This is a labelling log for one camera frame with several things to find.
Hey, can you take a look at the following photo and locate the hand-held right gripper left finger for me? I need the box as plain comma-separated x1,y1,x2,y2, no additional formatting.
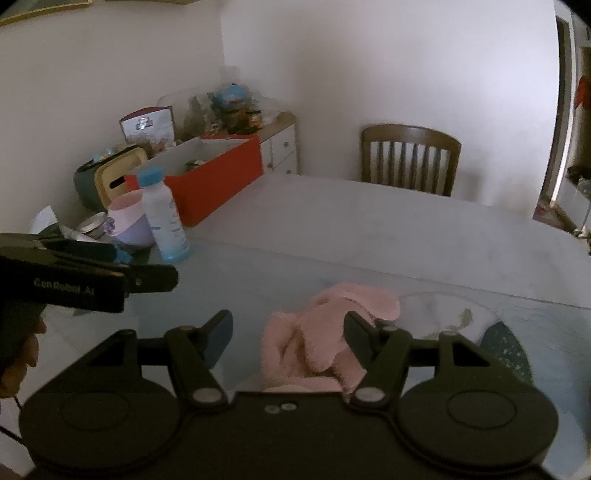
86,309,234,411

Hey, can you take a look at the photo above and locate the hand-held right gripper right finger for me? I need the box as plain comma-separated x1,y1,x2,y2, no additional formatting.
342,311,498,409

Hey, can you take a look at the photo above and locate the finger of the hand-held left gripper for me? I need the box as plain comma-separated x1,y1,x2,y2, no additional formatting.
44,237,119,265
121,264,179,295

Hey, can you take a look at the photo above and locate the pink fluffy towel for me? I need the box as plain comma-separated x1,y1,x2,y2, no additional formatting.
260,282,402,393

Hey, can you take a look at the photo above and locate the blue bottle cap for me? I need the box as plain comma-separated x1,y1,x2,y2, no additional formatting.
137,168,191,263

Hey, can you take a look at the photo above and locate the person's left hand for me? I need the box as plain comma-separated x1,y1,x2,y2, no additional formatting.
0,318,48,398

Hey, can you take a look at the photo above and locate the metal tin can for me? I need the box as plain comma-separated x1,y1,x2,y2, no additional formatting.
75,212,110,241

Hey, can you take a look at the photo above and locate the white paper sheet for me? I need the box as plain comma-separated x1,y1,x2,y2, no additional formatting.
27,205,62,236

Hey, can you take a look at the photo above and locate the lilac cup with pink rim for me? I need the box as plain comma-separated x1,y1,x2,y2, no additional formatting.
106,190,158,250

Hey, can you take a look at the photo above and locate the green and yellow tissue box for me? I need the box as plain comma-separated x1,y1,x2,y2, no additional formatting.
74,145,149,209

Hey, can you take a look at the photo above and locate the red cardboard box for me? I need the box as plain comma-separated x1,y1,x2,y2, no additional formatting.
124,135,265,228

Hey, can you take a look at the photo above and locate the teal round placemat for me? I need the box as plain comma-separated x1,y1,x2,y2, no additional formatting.
479,320,535,385

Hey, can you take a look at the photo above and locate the clear plastic bags pile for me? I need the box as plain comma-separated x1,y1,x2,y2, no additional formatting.
158,83,283,138

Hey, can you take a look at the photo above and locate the white drawer cabinet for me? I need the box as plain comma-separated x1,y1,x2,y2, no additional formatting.
259,112,299,176

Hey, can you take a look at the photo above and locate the brown wooden slatted chair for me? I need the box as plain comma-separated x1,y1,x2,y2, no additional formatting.
360,124,462,197

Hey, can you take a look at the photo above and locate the blue round toy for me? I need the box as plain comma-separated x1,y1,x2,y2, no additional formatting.
216,84,251,112

